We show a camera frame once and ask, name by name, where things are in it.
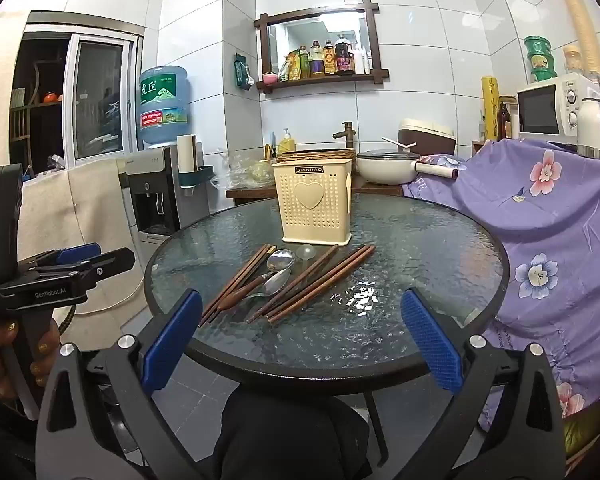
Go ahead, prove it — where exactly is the teal cup holder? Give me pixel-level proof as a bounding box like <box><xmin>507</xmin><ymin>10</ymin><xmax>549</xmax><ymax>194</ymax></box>
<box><xmin>180</xmin><ymin>165</ymin><xmax>215</xmax><ymax>190</ymax></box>

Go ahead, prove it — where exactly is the wooden framed mirror shelf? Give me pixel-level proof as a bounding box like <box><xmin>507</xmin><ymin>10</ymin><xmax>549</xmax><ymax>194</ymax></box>
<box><xmin>254</xmin><ymin>0</ymin><xmax>390</xmax><ymax>95</ymax></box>

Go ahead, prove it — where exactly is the person's dark trouser leg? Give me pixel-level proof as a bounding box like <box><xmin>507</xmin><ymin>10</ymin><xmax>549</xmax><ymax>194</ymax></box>
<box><xmin>215</xmin><ymin>387</ymin><xmax>372</xmax><ymax>480</ymax></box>

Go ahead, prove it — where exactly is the person's left hand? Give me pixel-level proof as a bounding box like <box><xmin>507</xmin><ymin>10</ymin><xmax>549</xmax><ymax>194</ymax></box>
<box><xmin>0</xmin><ymin>317</ymin><xmax>62</xmax><ymax>401</ymax></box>

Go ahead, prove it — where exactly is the woven pattern wash basin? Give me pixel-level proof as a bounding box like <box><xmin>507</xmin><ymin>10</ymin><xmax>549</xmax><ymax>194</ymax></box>
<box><xmin>277</xmin><ymin>147</ymin><xmax>356</xmax><ymax>162</ymax></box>

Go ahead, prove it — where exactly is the round glass table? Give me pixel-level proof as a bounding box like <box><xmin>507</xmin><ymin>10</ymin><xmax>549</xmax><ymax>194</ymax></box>
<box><xmin>144</xmin><ymin>192</ymin><xmax>511</xmax><ymax>463</ymax></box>

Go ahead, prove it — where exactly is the sliding glass door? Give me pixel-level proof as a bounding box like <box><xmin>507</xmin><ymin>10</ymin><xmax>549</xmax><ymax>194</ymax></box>
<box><xmin>60</xmin><ymin>32</ymin><xmax>143</xmax><ymax>161</ymax></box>

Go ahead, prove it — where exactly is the person's left forearm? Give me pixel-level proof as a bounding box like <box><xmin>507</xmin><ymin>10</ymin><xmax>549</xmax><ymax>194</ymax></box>
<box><xmin>0</xmin><ymin>385</ymin><xmax>38</xmax><ymax>480</ymax></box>

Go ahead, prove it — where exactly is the white cup sleeve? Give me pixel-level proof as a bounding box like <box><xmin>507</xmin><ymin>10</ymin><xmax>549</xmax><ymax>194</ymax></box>
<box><xmin>176</xmin><ymin>135</ymin><xmax>197</xmax><ymax>196</ymax></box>

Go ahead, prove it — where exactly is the yellow lidded jar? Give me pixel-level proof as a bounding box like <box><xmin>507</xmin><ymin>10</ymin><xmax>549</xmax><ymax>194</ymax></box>
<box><xmin>562</xmin><ymin>45</ymin><xmax>583</xmax><ymax>75</ymax></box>

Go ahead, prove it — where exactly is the dark wooden shelf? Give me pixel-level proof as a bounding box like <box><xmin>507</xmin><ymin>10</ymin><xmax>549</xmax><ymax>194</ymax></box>
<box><xmin>7</xmin><ymin>35</ymin><xmax>72</xmax><ymax>173</ymax></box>

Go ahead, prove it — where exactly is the bunch of brown wooden chopsticks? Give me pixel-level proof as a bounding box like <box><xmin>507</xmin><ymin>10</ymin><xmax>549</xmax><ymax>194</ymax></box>
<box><xmin>199</xmin><ymin>243</ymin><xmax>377</xmax><ymax>328</ymax></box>

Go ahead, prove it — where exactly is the row of condiment bottles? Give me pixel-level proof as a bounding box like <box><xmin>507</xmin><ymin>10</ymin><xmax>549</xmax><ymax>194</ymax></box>
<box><xmin>286</xmin><ymin>35</ymin><xmax>372</xmax><ymax>82</ymax></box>

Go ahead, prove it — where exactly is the brown and white rice cooker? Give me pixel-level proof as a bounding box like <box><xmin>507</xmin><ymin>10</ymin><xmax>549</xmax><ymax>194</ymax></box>
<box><xmin>398</xmin><ymin>119</ymin><xmax>456</xmax><ymax>157</ymax></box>

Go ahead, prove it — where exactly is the green hanging packet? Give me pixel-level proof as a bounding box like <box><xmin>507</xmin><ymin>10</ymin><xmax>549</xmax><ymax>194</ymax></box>
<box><xmin>234</xmin><ymin>53</ymin><xmax>255</xmax><ymax>91</ymax></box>

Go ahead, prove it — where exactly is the white microwave oven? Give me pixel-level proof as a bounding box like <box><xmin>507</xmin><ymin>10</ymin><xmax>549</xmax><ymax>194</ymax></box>
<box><xmin>516</xmin><ymin>72</ymin><xmax>600</xmax><ymax>138</ymax></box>

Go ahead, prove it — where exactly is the white lidded pot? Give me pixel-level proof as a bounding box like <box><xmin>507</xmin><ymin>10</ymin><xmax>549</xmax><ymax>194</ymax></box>
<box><xmin>356</xmin><ymin>149</ymin><xmax>458</xmax><ymax>185</ymax></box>

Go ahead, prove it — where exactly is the wooden handled metal spoon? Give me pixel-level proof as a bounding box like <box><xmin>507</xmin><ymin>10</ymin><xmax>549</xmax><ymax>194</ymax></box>
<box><xmin>215</xmin><ymin>269</ymin><xmax>292</xmax><ymax>313</ymax></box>

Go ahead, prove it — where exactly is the clear plastic bag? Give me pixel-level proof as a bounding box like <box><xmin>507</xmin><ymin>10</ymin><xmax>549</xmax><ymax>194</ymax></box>
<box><xmin>215</xmin><ymin>149</ymin><xmax>276</xmax><ymax>193</ymax></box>

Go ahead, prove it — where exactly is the braided cable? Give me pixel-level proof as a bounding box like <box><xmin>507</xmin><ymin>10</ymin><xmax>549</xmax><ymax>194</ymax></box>
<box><xmin>54</xmin><ymin>304</ymin><xmax>77</xmax><ymax>335</ymax></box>

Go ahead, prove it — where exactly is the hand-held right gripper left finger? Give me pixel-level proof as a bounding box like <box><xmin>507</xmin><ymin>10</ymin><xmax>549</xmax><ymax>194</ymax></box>
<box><xmin>34</xmin><ymin>289</ymin><xmax>203</xmax><ymax>480</ymax></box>

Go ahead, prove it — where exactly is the brown glass bottle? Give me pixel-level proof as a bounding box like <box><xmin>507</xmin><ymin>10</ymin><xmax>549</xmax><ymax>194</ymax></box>
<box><xmin>497</xmin><ymin>102</ymin><xmax>512</xmax><ymax>141</ymax></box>

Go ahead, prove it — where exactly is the brown wooden side table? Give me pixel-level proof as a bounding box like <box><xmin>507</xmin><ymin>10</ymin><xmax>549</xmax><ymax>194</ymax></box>
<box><xmin>225</xmin><ymin>182</ymin><xmax>406</xmax><ymax>206</ymax></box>

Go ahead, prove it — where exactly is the cream plastic utensil holder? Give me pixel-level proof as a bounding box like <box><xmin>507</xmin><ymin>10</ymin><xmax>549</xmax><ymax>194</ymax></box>
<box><xmin>272</xmin><ymin>159</ymin><xmax>355</xmax><ymax>246</ymax></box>

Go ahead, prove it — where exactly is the white metal kettle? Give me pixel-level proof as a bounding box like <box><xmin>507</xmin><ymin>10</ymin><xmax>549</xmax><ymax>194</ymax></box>
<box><xmin>577</xmin><ymin>75</ymin><xmax>600</xmax><ymax>161</ymax></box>

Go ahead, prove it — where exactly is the yellow wrap roll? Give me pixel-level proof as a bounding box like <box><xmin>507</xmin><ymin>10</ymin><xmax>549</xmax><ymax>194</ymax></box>
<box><xmin>481</xmin><ymin>76</ymin><xmax>501</xmax><ymax>142</ymax></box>

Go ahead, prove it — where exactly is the beige cloth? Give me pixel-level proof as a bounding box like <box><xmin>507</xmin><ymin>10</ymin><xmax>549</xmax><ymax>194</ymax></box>
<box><xmin>0</xmin><ymin>159</ymin><xmax>147</xmax><ymax>346</ymax></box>

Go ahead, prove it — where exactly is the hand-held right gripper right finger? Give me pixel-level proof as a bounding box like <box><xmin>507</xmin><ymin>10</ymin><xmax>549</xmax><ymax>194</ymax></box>
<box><xmin>400</xmin><ymin>287</ymin><xmax>566</xmax><ymax>480</ymax></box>

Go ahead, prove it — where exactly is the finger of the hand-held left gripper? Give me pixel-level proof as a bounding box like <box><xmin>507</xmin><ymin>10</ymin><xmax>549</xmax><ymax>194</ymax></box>
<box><xmin>72</xmin><ymin>247</ymin><xmax>136</xmax><ymax>281</ymax></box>
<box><xmin>17</xmin><ymin>242</ymin><xmax>102</xmax><ymax>274</ymax></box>

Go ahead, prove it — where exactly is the blue water jug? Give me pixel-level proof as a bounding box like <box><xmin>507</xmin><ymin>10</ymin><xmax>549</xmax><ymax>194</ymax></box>
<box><xmin>139</xmin><ymin>66</ymin><xmax>192</xmax><ymax>147</ymax></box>

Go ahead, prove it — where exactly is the bronze faucet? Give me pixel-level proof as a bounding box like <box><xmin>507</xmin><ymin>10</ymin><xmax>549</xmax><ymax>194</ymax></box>
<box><xmin>332</xmin><ymin>121</ymin><xmax>355</xmax><ymax>150</ymax></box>

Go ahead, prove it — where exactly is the grey water dispenser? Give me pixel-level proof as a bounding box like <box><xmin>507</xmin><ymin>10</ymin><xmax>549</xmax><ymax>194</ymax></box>
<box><xmin>117</xmin><ymin>145</ymin><xmax>212</xmax><ymax>247</ymax></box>

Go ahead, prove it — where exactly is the purple floral cloth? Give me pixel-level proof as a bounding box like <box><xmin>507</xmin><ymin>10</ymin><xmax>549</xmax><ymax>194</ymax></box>
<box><xmin>402</xmin><ymin>139</ymin><xmax>600</xmax><ymax>433</ymax></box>

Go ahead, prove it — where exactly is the tall stack of paper cups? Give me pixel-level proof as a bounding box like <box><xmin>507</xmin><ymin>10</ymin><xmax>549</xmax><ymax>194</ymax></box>
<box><xmin>552</xmin><ymin>0</ymin><xmax>600</xmax><ymax>81</ymax></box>

